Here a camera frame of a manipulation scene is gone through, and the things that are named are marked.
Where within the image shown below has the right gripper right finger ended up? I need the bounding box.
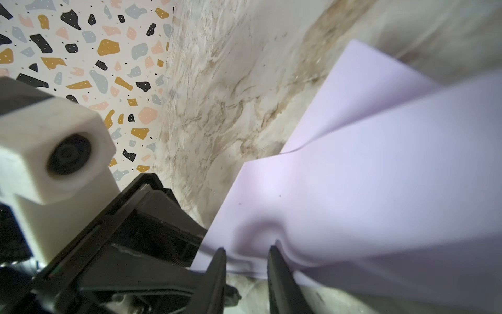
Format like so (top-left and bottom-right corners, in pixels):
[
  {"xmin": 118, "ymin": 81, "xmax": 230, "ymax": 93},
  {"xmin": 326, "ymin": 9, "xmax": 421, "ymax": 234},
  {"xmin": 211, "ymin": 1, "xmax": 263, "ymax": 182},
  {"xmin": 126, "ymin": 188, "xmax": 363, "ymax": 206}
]
[{"xmin": 267, "ymin": 245, "xmax": 314, "ymax": 314}]

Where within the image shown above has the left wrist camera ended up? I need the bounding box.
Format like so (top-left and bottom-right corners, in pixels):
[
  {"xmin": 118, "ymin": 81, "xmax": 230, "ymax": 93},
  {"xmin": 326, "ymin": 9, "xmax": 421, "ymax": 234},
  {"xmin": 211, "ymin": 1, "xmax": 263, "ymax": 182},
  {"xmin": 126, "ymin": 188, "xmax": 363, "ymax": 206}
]
[{"xmin": 1, "ymin": 77, "xmax": 120, "ymax": 266}]

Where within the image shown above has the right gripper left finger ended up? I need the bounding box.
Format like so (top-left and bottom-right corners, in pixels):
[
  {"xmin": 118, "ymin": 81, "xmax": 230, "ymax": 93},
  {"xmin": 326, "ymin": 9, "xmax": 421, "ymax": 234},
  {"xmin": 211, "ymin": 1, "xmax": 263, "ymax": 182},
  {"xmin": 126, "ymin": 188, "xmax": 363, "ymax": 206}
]
[{"xmin": 184, "ymin": 248, "xmax": 227, "ymax": 314}]

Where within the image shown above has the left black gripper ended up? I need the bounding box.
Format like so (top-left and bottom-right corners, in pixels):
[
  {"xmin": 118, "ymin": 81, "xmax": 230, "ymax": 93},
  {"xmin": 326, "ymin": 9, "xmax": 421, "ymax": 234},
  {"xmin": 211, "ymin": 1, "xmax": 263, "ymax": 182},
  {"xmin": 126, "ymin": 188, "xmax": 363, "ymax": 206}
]
[{"xmin": 1, "ymin": 174, "xmax": 241, "ymax": 313}]

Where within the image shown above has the lilac square paper sheet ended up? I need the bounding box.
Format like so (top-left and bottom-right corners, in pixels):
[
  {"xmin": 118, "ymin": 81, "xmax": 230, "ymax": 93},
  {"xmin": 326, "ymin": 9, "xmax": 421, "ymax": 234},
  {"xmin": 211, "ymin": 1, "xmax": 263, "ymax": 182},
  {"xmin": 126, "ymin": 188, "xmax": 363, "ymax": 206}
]
[{"xmin": 192, "ymin": 41, "xmax": 501, "ymax": 313}]

